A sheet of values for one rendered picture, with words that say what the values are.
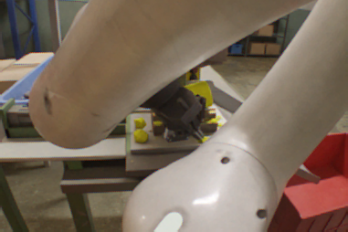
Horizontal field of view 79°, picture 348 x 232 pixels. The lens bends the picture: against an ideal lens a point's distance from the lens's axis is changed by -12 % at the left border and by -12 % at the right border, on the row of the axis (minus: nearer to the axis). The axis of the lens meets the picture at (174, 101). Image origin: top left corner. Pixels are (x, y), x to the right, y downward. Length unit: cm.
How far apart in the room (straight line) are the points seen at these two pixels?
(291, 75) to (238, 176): 12
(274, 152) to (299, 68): 10
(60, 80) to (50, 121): 6
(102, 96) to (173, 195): 10
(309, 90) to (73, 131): 24
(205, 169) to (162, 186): 5
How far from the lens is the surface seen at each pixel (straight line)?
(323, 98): 26
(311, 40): 26
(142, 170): 50
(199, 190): 22
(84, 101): 19
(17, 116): 65
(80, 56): 17
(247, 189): 24
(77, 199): 60
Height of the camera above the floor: 133
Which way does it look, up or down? 25 degrees down
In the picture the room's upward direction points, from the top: 3 degrees clockwise
